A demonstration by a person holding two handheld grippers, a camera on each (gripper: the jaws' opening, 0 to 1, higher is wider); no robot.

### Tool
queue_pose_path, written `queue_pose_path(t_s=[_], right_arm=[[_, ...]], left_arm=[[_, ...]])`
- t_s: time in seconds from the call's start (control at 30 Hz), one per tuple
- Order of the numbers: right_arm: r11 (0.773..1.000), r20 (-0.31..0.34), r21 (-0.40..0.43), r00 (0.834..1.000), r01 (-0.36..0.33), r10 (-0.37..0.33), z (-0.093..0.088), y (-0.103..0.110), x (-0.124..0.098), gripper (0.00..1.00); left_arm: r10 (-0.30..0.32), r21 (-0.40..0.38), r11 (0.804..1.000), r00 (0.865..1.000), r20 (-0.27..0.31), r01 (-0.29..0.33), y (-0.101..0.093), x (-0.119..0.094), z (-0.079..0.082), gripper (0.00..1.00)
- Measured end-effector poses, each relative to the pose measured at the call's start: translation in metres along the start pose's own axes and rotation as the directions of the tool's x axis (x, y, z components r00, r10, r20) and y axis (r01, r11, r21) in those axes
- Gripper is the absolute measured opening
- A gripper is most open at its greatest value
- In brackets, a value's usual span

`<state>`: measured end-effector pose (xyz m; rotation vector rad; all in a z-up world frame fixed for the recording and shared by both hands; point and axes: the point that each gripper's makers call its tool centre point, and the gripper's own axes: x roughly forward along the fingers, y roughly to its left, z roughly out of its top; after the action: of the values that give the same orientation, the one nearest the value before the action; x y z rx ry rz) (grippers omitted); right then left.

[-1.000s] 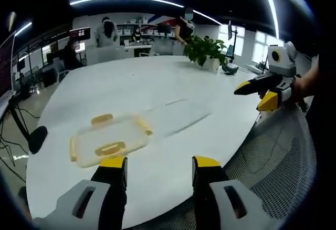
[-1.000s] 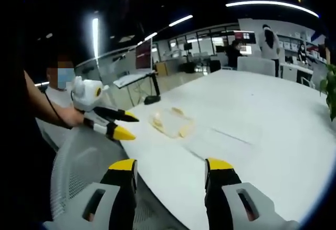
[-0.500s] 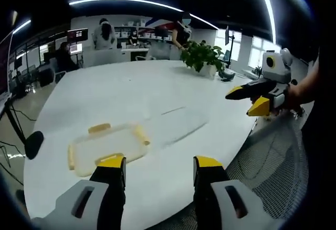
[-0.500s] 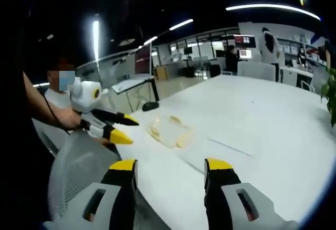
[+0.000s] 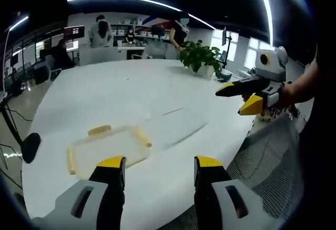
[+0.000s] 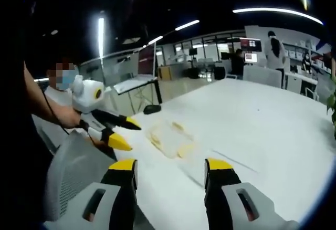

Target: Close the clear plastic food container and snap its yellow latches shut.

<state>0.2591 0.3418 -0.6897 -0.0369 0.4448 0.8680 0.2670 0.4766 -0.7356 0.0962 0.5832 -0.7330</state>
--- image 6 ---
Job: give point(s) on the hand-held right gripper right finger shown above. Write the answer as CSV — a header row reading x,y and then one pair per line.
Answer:
x,y
219,172

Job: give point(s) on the black office chair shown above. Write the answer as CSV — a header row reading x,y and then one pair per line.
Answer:
x,y
220,72

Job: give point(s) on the small computer monitor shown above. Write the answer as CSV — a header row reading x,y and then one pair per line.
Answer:
x,y
250,57

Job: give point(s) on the pale plastic buckle part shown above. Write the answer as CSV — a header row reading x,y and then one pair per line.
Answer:
x,y
186,150

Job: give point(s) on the black rounded object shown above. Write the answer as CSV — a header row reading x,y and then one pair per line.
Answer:
x,y
152,109

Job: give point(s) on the person's left hand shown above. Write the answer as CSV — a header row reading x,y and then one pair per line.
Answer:
x,y
68,118

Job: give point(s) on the long ceiling light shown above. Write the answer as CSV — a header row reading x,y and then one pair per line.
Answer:
x,y
155,40
187,25
278,11
101,37

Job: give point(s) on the black monitor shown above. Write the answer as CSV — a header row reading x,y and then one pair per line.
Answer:
x,y
225,56

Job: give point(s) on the tilted white drafting desk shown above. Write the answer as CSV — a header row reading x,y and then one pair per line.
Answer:
x,y
131,84

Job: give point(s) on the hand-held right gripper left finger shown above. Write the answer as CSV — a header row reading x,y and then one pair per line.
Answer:
x,y
123,169

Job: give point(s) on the person's dark clothing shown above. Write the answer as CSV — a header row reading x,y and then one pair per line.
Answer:
x,y
29,161

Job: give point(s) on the grey mesh chair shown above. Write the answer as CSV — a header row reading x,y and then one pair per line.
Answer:
x,y
76,167

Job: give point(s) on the white storage shelves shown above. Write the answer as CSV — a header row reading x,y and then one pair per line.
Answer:
x,y
299,50

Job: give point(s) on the green plant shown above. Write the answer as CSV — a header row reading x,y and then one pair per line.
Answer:
x,y
333,101

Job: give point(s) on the large dark red display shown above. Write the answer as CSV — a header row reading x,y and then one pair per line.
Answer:
x,y
145,59

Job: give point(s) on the wooden cabinet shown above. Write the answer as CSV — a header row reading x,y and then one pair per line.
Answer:
x,y
165,73

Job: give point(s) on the red wall screen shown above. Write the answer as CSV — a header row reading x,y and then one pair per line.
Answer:
x,y
250,45

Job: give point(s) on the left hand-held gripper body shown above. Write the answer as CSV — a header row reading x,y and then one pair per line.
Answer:
x,y
88,93

